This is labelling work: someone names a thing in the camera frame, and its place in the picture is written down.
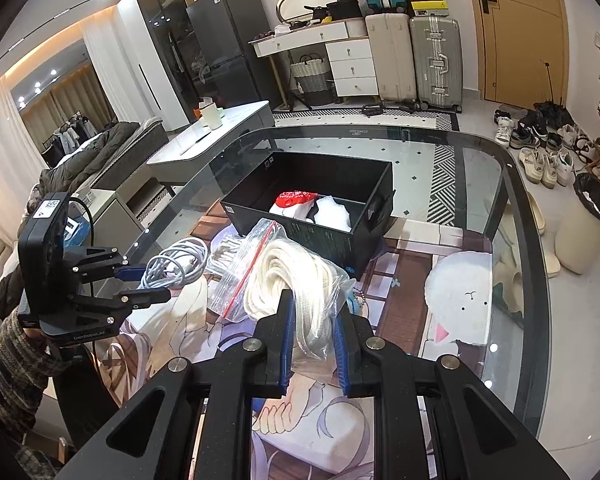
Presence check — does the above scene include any thin metal tool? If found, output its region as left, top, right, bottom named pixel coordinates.
left=179, top=132, right=212, bottom=157

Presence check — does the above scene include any grey refrigerator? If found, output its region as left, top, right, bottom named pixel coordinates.
left=185, top=0, right=272, bottom=109

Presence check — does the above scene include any beige trash bin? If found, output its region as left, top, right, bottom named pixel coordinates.
left=554, top=172, right=600, bottom=277

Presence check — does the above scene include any silver suitcase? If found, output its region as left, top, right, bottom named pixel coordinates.
left=408, top=15, right=465, bottom=112

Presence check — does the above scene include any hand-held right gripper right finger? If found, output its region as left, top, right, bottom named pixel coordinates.
left=331, top=305, right=573, bottom=480

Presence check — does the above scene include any white wardrobe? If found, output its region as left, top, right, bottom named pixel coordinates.
left=114, top=0, right=191, bottom=132

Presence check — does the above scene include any grey sofa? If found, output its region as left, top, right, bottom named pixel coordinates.
left=72, top=115, right=169, bottom=202

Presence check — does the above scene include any black glass cabinet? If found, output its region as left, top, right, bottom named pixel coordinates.
left=132, top=0, right=202, bottom=112

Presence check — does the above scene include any wooden door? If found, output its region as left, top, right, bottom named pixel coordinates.
left=467, top=0, right=569, bottom=112

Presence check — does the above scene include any white grey coffee table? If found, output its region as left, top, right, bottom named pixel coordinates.
left=145, top=99, right=277, bottom=199

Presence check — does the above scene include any sheer white curtain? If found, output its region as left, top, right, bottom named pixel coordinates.
left=0, top=79, right=37, bottom=242

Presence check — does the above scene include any woven laundry basket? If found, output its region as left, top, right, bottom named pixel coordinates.
left=289, top=54, right=337, bottom=107

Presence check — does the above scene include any white charging cable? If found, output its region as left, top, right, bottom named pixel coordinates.
left=144, top=237, right=212, bottom=292

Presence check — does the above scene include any black white patterned rug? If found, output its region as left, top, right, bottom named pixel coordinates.
left=272, top=107, right=462, bottom=227

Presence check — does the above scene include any printed cartoon desk mat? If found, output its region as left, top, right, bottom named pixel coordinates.
left=94, top=200, right=497, bottom=480

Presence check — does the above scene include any bundle of white braided cords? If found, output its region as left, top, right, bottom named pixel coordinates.
left=207, top=236, right=261, bottom=274

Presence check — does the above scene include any beige suitcase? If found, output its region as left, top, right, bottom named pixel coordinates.
left=364, top=12, right=422, bottom=104

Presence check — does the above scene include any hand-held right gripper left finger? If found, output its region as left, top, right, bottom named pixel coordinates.
left=54, top=289, right=297, bottom=480

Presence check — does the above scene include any black cardboard box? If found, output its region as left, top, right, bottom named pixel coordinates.
left=219, top=150, right=396, bottom=282

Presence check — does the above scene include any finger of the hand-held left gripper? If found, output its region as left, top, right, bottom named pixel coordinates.
left=74, top=245, right=149, bottom=283
left=71, top=286, right=173, bottom=319

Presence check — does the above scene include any oval white-framed mirror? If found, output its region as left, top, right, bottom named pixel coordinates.
left=275, top=0, right=347, bottom=27

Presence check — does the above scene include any yellow black shoe box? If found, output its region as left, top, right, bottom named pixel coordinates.
left=409, top=0, right=452, bottom=18

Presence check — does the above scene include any beige slipper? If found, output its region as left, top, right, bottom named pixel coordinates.
left=495, top=252, right=564, bottom=317
left=522, top=191, right=549, bottom=237

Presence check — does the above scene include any black umbrella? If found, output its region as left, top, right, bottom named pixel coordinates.
left=532, top=62, right=574, bottom=127

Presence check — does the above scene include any dark puffer jacket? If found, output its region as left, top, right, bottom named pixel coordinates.
left=27, top=120, right=147, bottom=222

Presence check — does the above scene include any person's left forearm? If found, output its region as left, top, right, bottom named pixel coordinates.
left=0, top=304, right=54, bottom=417

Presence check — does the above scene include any white dressing table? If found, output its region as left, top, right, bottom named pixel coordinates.
left=249, top=19, right=382, bottom=112

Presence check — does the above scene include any zip bag of white rope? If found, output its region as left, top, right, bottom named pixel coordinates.
left=207, top=219, right=357, bottom=362

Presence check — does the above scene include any red glue packet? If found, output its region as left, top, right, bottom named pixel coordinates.
left=269, top=189, right=317, bottom=219

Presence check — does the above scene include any black handbag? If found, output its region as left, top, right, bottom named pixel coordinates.
left=324, top=0, right=362, bottom=22

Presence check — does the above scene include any scattered sneakers group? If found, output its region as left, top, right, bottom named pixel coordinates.
left=492, top=102, right=597, bottom=189

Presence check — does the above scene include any white plastic packet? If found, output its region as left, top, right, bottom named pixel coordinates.
left=313, top=197, right=354, bottom=234

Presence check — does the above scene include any cream cup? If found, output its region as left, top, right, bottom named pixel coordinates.
left=199, top=101, right=224, bottom=132

